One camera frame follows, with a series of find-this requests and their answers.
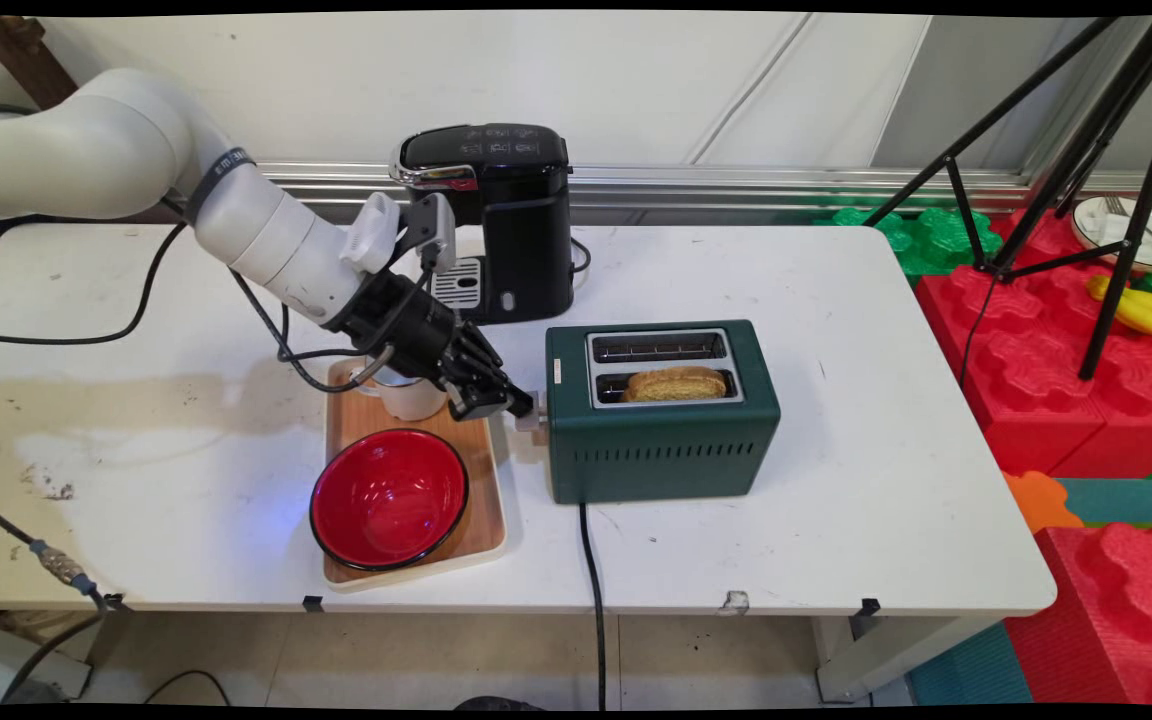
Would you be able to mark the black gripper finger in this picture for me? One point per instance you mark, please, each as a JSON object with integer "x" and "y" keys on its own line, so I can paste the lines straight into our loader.
{"x": 476, "y": 400}
{"x": 496, "y": 370}

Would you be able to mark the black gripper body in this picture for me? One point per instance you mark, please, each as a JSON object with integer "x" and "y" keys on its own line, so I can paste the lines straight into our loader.
{"x": 406, "y": 325}

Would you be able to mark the wooden toaster lever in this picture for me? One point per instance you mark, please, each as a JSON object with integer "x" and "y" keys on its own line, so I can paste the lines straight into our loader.
{"x": 528, "y": 424}

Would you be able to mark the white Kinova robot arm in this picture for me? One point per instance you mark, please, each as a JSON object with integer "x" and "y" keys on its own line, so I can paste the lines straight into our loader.
{"x": 116, "y": 150}

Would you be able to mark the white enamel mug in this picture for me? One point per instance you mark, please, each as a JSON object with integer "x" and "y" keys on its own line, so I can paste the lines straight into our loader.
{"x": 411, "y": 400}

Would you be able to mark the wooden tray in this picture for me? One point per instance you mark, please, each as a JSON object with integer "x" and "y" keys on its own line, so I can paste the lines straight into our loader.
{"x": 481, "y": 470}

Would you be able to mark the red bowl with black rim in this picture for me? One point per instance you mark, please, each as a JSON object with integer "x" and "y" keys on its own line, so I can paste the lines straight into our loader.
{"x": 391, "y": 500}

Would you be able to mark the black coffee machine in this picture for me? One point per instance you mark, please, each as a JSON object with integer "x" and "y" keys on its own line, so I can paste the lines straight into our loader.
{"x": 526, "y": 230}

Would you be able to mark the toast bread slice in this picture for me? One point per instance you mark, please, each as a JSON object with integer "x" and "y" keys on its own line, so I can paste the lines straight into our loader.
{"x": 676, "y": 386}

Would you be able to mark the green toaster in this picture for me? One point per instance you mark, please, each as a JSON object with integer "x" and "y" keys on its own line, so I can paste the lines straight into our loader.
{"x": 661, "y": 450}

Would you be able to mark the black table clip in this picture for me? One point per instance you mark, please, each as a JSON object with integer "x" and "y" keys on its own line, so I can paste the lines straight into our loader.
{"x": 312, "y": 603}
{"x": 114, "y": 601}
{"x": 870, "y": 608}

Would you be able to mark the green foam block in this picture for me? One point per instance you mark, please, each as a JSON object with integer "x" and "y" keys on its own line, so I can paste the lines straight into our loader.
{"x": 936, "y": 240}

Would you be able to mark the brown wooden furniture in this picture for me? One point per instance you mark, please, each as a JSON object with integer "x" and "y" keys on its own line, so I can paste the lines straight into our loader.
{"x": 21, "y": 55}

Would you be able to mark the white table leg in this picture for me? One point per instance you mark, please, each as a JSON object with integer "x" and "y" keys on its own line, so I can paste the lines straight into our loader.
{"x": 886, "y": 655}

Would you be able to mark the large red foam block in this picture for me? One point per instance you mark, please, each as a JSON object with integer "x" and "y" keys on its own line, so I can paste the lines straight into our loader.
{"x": 1026, "y": 380}

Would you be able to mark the orange foam piece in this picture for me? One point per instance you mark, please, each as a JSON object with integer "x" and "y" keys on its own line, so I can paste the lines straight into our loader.
{"x": 1041, "y": 500}

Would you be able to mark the white plate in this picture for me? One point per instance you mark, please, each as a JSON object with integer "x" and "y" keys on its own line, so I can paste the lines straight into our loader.
{"x": 1101, "y": 230}

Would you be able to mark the teal foam mat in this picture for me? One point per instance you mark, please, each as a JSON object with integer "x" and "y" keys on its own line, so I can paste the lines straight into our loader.
{"x": 1126, "y": 500}

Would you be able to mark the metal fork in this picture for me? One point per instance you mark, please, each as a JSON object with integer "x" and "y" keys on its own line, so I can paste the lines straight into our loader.
{"x": 1121, "y": 210}

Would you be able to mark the yellow toy banana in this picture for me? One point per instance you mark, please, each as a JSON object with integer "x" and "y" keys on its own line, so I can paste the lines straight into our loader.
{"x": 1151, "y": 315}

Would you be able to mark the black tripod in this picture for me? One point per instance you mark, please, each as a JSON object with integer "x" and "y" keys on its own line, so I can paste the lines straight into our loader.
{"x": 1126, "y": 110}

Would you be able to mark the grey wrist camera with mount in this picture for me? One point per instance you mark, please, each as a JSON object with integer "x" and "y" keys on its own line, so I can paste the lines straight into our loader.
{"x": 416, "y": 235}

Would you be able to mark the aluminium wall rail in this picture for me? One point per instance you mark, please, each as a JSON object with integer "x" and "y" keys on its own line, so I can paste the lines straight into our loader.
{"x": 736, "y": 185}

